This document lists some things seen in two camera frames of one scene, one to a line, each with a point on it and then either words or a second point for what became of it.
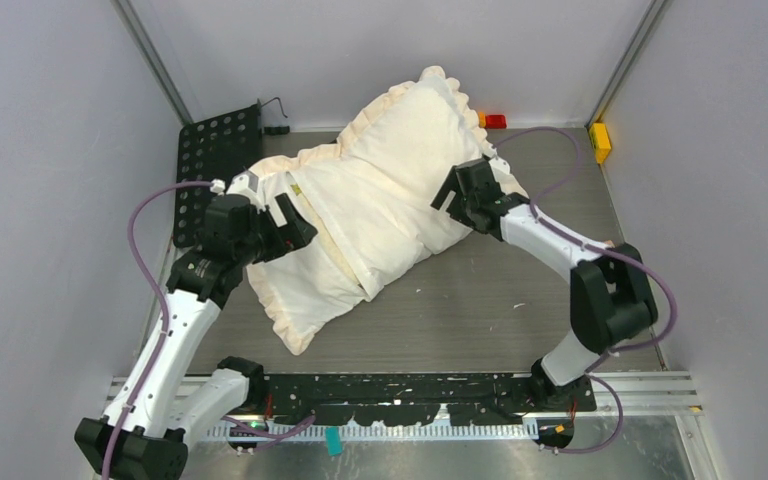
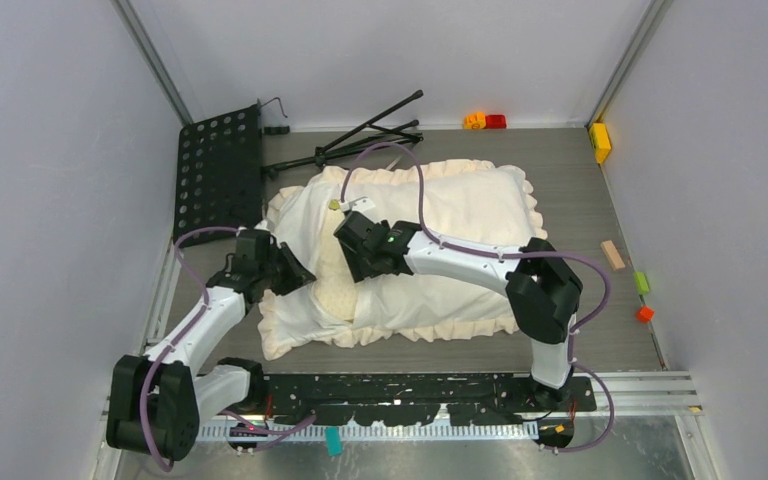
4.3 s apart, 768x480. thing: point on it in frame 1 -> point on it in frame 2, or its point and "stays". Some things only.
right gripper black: x=454 y=183 -> x=361 y=267
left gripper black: x=292 y=236 -> x=296 y=275
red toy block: x=495 y=121 stays
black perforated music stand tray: x=222 y=148 stays
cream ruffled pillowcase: x=369 y=197 -> x=483 y=205
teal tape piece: x=333 y=441 stays
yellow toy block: x=601 y=141 stays
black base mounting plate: x=412 y=399 stays
